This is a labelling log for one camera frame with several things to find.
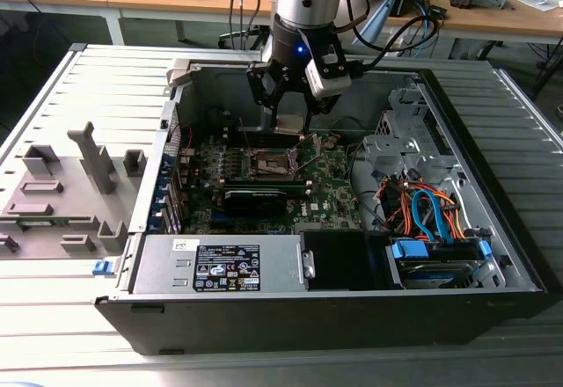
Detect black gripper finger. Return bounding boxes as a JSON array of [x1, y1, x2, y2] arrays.
[[245, 60, 290, 131], [303, 90, 340, 136]]

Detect silver CPU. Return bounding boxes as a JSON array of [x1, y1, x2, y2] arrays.
[[271, 113, 308, 136]]

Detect metal socket cover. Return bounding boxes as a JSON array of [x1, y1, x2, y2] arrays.
[[290, 133, 322, 172]]

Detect CPU socket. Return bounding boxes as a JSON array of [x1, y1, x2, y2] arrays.
[[245, 144, 304, 181]]

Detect office chair base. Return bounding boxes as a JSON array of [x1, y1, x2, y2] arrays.
[[217, 26, 265, 52]]

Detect silver drive cage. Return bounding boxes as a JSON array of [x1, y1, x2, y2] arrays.
[[361, 85, 463, 186]]

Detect green motherboard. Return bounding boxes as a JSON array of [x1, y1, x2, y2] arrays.
[[179, 129, 366, 235]]

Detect pale blue teach pendant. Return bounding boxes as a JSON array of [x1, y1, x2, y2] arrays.
[[356, 0, 397, 50]]

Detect black graphics card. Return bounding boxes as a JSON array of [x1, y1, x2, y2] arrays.
[[223, 188, 286, 220]]

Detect hard disk in blue carrier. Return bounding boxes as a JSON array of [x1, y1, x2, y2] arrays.
[[386, 236, 494, 290]]

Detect grey power supply unit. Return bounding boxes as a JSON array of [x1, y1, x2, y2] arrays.
[[131, 233, 309, 295]]

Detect grey parts rack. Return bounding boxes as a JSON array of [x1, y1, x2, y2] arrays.
[[0, 120, 149, 260]]

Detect black PC case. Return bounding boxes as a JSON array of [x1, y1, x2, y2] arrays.
[[94, 59, 553, 357]]

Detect green RAM stick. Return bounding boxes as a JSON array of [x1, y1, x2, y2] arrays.
[[17, 217, 61, 230]]

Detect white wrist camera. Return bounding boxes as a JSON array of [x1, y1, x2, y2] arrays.
[[304, 55, 353, 99]]

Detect thin black wire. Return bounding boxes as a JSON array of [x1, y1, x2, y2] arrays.
[[327, 116, 377, 142]]

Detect black camera bracket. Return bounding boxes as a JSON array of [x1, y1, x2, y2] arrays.
[[307, 30, 348, 81]]

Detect black camera cable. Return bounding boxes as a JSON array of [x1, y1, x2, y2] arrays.
[[347, 13, 442, 74]]

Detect grey case handle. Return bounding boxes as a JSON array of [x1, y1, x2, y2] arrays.
[[165, 58, 195, 88]]

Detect blue hanging cable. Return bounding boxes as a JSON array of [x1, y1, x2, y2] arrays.
[[415, 0, 443, 56]]

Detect blue data wire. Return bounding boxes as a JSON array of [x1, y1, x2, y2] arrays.
[[411, 188, 458, 245]]

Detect orange power wires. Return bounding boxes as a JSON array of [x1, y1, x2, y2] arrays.
[[380, 175, 467, 241]]

